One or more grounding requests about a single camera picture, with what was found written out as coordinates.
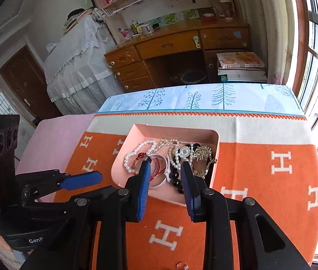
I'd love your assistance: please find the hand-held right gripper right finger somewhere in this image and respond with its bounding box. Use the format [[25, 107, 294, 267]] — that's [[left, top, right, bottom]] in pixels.
[[180, 161, 311, 270]]

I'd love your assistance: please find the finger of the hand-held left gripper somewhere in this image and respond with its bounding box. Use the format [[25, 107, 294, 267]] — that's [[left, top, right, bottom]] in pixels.
[[15, 169, 102, 192], [21, 185, 76, 208]]

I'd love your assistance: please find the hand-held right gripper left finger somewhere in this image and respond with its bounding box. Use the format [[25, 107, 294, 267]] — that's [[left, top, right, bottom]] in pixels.
[[20, 160, 152, 270]]

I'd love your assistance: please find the black bead bracelet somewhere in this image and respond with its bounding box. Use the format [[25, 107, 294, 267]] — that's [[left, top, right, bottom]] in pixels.
[[165, 143, 201, 194]]

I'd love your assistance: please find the red cord bracelet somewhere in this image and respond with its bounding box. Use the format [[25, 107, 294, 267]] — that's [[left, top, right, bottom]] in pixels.
[[132, 152, 167, 180]]

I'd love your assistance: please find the white pearl bracelet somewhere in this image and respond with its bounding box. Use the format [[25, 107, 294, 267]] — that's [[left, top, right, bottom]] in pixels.
[[123, 140, 158, 174]]

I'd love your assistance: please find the pearl necklace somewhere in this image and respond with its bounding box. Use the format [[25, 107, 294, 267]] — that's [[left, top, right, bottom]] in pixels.
[[159, 138, 186, 171]]

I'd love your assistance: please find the pearl pin brooch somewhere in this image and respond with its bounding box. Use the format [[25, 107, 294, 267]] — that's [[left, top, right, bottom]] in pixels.
[[156, 139, 173, 152]]

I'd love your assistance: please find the pink storage box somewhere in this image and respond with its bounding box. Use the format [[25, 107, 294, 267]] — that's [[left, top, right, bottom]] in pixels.
[[111, 124, 220, 206]]

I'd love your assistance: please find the pink bedsheet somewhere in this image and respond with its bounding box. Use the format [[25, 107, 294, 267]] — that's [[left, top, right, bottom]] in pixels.
[[15, 114, 96, 203]]

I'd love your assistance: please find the orange letter-print blanket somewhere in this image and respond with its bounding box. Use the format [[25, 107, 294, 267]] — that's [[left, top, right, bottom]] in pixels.
[[55, 112, 318, 270]]

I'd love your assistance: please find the brown wooden door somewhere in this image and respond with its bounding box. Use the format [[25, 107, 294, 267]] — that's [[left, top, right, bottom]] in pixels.
[[0, 45, 64, 121]]

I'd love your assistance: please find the blue tree-print sheet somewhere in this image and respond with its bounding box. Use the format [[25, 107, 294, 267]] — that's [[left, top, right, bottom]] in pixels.
[[97, 84, 307, 121]]

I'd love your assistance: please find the white lace covered furniture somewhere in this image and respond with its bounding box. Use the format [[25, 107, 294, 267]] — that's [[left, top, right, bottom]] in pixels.
[[43, 11, 126, 116]]

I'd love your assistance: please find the dark round stool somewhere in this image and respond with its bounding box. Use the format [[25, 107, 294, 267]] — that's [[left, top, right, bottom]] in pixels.
[[170, 69, 207, 85]]

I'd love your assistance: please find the stack of magazines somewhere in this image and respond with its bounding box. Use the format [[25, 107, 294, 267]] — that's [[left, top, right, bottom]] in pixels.
[[217, 51, 268, 83]]

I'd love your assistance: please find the wooden desk with drawers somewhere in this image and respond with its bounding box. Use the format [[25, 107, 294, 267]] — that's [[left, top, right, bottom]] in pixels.
[[104, 20, 251, 93]]

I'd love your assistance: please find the pile of books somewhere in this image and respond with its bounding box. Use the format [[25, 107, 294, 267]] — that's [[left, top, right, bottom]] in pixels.
[[63, 9, 95, 33]]

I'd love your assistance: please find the black hat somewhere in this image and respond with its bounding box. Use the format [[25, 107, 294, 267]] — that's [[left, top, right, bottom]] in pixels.
[[67, 8, 84, 20]]

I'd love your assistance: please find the row of green pictures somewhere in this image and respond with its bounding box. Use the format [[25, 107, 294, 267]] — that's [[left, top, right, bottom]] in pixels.
[[148, 8, 200, 27]]

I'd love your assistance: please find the cream curtain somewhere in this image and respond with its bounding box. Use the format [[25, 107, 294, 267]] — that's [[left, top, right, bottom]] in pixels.
[[229, 0, 296, 86]]

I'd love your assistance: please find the floral container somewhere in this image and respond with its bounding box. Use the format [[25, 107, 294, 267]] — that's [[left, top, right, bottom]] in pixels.
[[212, 0, 237, 19]]

